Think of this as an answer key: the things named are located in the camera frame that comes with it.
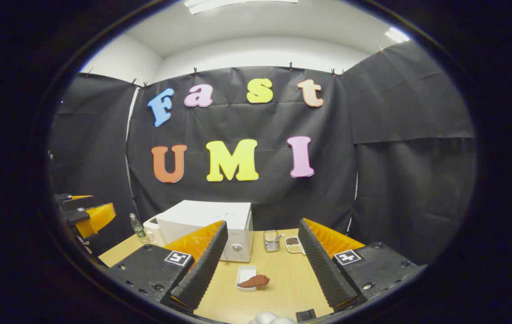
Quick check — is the white toaster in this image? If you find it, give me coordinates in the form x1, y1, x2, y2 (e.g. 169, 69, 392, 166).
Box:
143, 217, 166, 247

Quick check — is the white divided condiment dish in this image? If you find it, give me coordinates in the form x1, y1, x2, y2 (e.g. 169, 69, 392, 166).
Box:
284, 236, 305, 255

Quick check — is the white microwave oven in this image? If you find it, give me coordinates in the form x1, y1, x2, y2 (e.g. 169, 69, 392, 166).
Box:
156, 200, 254, 263

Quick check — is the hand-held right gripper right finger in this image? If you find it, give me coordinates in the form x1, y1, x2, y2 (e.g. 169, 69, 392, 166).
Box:
298, 218, 423, 313

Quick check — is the clear utensil holder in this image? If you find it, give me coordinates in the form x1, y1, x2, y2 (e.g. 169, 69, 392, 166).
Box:
264, 230, 282, 252

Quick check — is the clear plastic water bottle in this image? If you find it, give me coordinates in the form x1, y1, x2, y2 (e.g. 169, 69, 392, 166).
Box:
129, 213, 147, 239

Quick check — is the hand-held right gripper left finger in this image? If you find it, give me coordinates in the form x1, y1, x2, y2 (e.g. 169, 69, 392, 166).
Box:
105, 220, 229, 313

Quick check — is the reddish-brown meat piece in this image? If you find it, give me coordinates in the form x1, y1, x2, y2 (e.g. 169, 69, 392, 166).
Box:
238, 274, 270, 288

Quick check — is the black backdrop cloth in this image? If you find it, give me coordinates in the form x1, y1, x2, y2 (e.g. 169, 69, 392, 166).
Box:
49, 40, 477, 266

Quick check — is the small white rectangular dish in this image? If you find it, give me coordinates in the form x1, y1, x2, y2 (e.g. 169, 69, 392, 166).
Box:
236, 265, 257, 292

